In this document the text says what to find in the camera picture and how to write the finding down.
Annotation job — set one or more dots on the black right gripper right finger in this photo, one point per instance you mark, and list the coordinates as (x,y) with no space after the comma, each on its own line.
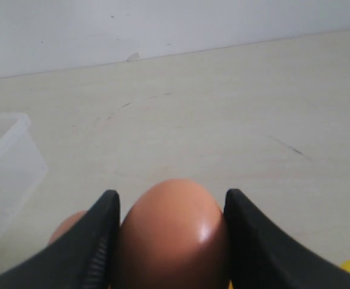
(264,256)

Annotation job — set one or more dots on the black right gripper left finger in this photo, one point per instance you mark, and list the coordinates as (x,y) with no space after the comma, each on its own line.
(80,258)

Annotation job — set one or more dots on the brown egg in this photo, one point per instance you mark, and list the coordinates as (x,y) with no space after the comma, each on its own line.
(174,236)
(65,225)

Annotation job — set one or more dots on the clear plastic bin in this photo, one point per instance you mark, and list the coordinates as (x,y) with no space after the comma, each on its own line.
(22,166)

